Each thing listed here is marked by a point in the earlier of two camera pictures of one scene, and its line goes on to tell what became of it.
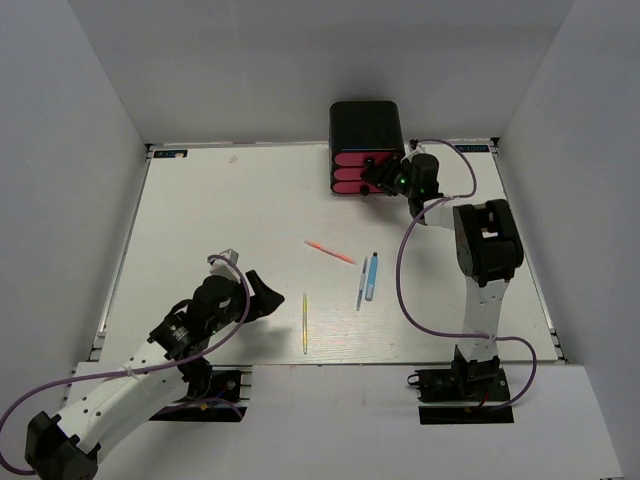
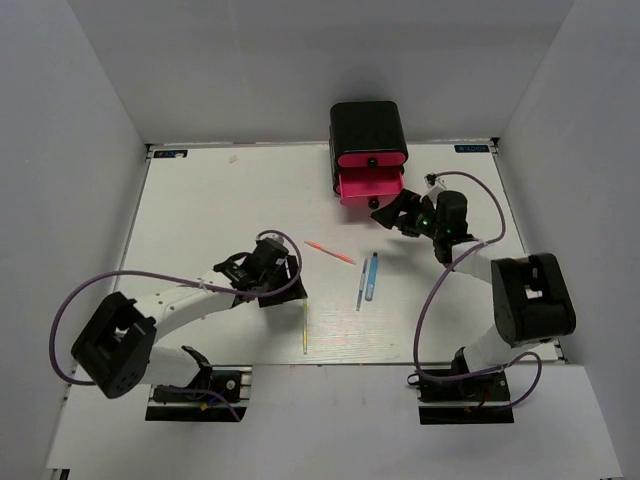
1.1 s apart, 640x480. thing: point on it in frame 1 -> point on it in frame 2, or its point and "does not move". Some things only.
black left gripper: (264, 302) -> (296, 291)
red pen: (331, 252) does not move
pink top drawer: (364, 159) does not move
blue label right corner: (472, 148) does not move
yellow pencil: (305, 323) does not move
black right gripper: (383, 175) -> (389, 215)
